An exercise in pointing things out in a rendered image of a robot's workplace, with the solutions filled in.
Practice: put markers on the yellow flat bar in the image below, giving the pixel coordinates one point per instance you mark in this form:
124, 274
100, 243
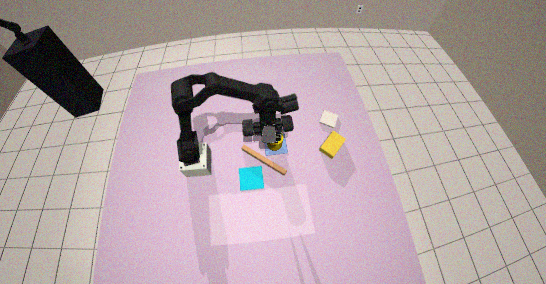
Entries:
332, 144

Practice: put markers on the tan curved wooden bar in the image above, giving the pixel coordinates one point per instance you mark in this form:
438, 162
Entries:
264, 160

